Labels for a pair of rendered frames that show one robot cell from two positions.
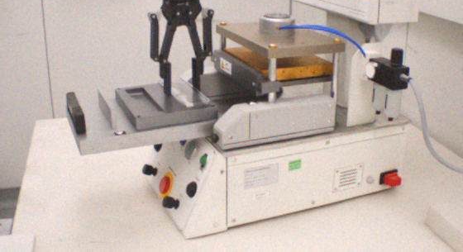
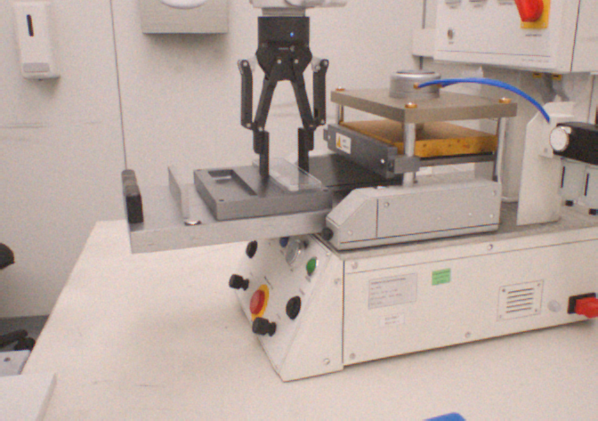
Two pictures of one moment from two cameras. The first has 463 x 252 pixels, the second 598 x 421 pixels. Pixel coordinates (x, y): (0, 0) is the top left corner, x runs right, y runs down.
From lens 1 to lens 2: 25 cm
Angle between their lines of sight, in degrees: 7
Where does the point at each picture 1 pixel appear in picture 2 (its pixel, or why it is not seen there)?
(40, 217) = (73, 348)
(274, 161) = (411, 270)
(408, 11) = not seen: outside the picture
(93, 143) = (152, 236)
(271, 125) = (408, 217)
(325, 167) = (485, 282)
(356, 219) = (538, 364)
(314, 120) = (470, 213)
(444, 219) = not seen: outside the picture
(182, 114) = (282, 199)
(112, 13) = (206, 102)
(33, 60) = (107, 156)
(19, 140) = not seen: hidden behind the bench
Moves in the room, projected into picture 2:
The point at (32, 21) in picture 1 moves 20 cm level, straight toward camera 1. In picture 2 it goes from (106, 108) to (105, 115)
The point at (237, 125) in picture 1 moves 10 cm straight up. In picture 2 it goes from (359, 215) to (362, 141)
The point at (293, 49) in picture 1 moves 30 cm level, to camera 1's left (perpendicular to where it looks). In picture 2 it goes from (441, 110) to (224, 109)
